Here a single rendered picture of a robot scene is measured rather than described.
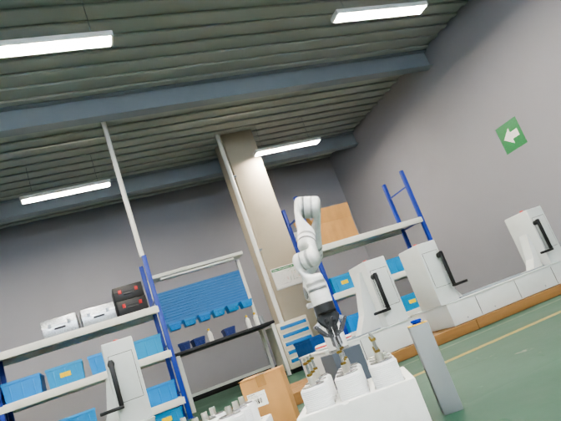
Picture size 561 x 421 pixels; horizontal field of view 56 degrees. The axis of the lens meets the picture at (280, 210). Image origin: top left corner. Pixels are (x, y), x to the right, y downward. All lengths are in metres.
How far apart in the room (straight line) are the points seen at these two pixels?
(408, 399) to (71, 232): 9.20
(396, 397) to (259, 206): 7.06
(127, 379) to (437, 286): 2.53
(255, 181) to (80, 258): 3.64
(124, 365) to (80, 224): 7.02
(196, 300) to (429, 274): 4.14
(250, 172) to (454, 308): 5.12
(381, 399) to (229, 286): 6.34
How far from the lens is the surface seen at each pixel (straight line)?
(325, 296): 1.88
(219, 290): 7.89
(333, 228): 7.28
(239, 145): 8.96
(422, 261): 4.56
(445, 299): 4.59
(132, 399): 3.70
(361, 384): 1.77
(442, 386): 1.99
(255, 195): 8.65
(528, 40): 7.70
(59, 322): 6.39
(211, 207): 10.83
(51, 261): 10.36
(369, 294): 4.35
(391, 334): 4.19
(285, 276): 8.37
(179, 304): 7.77
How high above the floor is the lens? 0.41
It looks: 14 degrees up
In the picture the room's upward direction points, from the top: 20 degrees counter-clockwise
